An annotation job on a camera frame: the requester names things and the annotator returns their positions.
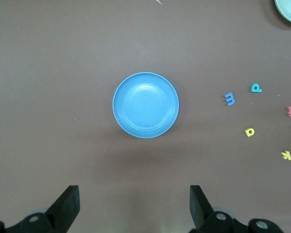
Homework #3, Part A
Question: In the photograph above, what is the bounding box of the brown table cover sheet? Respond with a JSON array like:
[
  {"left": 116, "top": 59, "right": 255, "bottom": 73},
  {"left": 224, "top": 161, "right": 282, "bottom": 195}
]
[{"left": 0, "top": 0, "right": 291, "bottom": 233}]

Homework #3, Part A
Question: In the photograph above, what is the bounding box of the blue plate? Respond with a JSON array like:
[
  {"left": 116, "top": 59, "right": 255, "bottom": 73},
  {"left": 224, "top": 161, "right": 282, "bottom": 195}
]
[{"left": 112, "top": 72, "right": 180, "bottom": 139}]

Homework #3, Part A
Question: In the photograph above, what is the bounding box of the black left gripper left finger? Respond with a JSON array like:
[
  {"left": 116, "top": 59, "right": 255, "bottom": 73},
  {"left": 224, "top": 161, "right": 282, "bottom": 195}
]
[{"left": 4, "top": 185, "right": 81, "bottom": 233}]

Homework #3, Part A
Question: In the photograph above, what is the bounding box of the blue foam letter m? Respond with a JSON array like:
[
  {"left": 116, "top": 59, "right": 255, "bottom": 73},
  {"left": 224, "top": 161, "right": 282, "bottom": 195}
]
[{"left": 224, "top": 92, "right": 236, "bottom": 106}]

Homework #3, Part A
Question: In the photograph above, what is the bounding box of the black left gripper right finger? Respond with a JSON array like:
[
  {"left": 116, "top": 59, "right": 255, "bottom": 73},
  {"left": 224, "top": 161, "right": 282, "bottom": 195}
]
[{"left": 190, "top": 184, "right": 249, "bottom": 233}]

